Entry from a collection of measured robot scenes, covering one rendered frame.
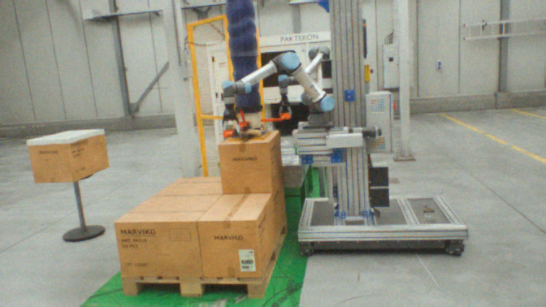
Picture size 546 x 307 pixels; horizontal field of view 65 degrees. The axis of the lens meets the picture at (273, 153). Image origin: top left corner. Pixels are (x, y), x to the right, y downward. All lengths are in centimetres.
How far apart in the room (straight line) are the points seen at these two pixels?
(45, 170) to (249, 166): 199
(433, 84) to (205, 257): 1071
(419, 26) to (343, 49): 949
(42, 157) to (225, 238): 214
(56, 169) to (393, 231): 298
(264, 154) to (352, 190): 83
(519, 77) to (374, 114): 1032
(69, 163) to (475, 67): 1109
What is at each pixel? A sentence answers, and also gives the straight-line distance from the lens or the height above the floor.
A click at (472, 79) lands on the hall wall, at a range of 1316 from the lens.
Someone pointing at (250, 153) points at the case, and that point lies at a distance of 326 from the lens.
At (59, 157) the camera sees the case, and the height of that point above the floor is 86.
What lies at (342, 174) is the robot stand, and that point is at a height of 59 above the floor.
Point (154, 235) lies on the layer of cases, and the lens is 302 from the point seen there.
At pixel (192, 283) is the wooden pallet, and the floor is 10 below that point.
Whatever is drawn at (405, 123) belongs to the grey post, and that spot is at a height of 56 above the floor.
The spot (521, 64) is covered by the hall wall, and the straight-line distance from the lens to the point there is 1355.
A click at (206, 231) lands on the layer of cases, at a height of 47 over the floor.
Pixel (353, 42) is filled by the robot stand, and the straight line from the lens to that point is 345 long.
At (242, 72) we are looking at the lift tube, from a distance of 341.
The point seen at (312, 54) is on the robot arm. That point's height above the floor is 160.
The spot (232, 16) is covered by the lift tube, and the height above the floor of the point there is 190.
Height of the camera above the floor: 146
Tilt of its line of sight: 11 degrees down
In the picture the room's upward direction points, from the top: 4 degrees counter-clockwise
